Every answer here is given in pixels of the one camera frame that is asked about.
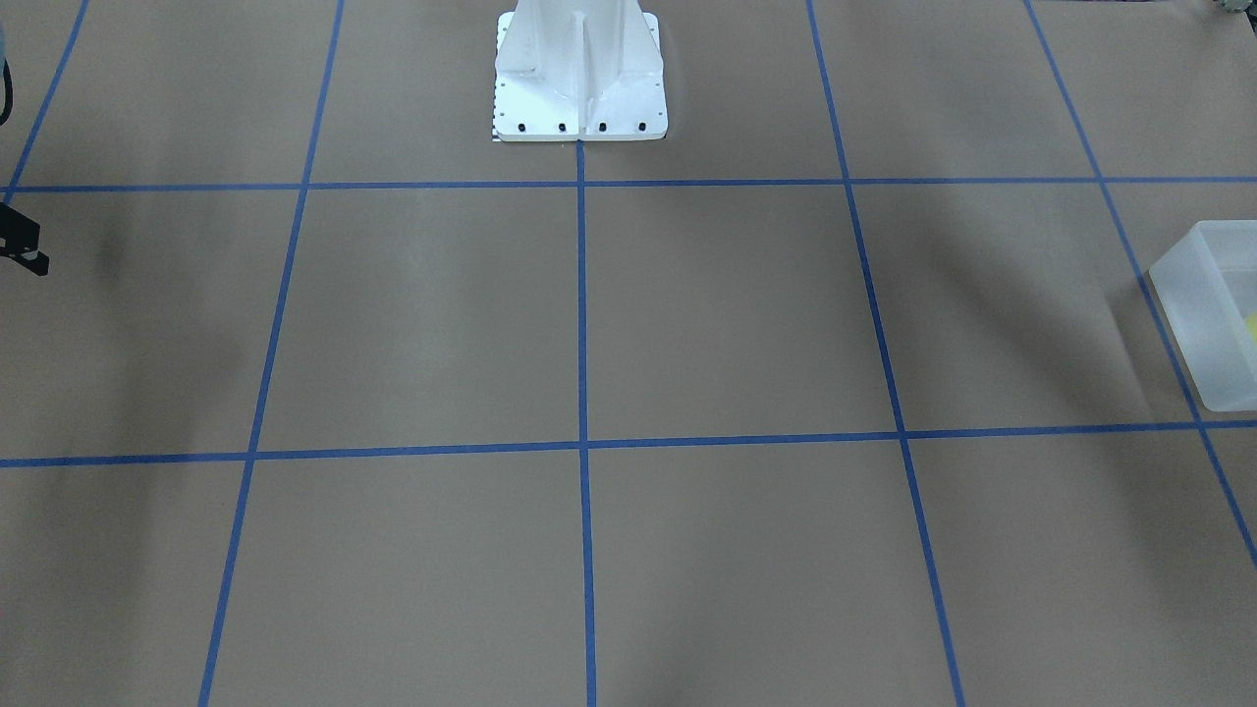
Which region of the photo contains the translucent white plastic box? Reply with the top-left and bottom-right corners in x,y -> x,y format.
1150,220 -> 1256,413

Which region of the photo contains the white metal camera stand base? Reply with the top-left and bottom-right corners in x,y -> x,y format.
491,1 -> 669,142

